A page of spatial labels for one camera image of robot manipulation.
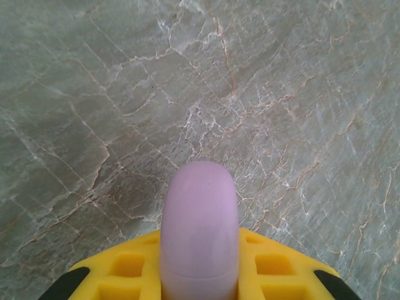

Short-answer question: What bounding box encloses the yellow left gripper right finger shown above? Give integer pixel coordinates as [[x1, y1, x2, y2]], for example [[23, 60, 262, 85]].
[[238, 227, 363, 300]]

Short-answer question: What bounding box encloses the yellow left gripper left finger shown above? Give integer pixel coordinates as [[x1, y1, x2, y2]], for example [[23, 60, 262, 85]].
[[37, 231, 162, 300]]

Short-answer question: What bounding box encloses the purple earbud charging case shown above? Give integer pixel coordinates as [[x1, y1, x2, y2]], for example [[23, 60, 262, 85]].
[[159, 159, 241, 300]]

